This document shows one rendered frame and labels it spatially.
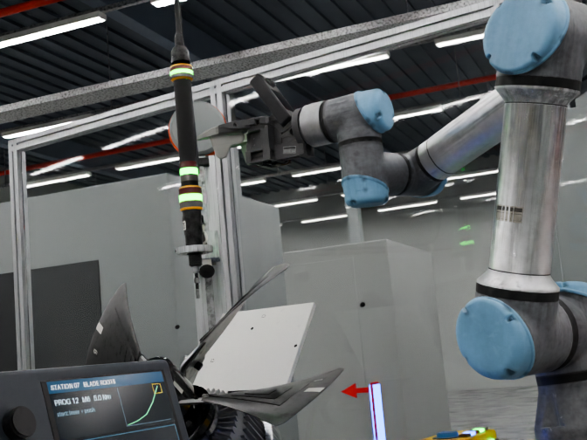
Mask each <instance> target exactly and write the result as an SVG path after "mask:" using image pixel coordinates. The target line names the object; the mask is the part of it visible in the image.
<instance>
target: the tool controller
mask: <svg viewBox="0 0 587 440"><path fill-rule="evenodd" d="M98 436H100V437H101V440H189V437H188V433H187V430H186V427H185V423H184V420H183V415H182V411H181V408H180V405H179V401H178V399H177V395H176V390H175V386H174V383H173V380H172V377H171V373H170V370H169V364H168V363H167V362H166V361H165V360H152V361H131V362H119V363H108V364H96V365H85V366H73V367H62V368H40V369H28V370H18V371H6V372H0V440H79V439H83V438H89V437H98Z"/></svg>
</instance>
